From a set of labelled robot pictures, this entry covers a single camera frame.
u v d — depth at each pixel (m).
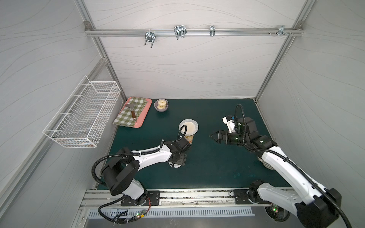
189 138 0.86
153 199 0.74
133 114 1.08
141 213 0.69
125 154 0.47
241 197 0.73
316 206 0.37
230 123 0.69
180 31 0.77
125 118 1.08
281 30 0.76
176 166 0.83
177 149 0.66
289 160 0.47
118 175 0.43
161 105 1.08
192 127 0.82
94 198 0.75
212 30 0.78
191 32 0.77
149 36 0.79
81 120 0.68
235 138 0.64
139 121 1.05
